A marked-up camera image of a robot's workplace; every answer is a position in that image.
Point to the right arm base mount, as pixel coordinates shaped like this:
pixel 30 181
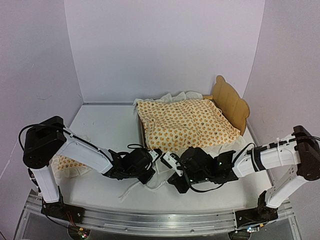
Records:
pixel 252 217

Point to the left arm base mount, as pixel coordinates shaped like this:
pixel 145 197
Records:
pixel 60 207

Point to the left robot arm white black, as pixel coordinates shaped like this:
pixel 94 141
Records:
pixel 41 142

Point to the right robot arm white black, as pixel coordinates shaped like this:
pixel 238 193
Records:
pixel 299 150

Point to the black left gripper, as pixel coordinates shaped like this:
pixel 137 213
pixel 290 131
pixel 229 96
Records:
pixel 145 179

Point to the wooden pet bed frame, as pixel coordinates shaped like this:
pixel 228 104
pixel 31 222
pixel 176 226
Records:
pixel 230 105

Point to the small duck print pillow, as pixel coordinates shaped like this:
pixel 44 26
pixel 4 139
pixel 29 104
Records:
pixel 65 167

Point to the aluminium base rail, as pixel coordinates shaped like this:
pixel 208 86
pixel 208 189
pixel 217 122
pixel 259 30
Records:
pixel 89 223

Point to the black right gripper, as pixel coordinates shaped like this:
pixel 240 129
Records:
pixel 176 182

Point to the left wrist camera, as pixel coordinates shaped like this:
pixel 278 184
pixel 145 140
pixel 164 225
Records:
pixel 155 154

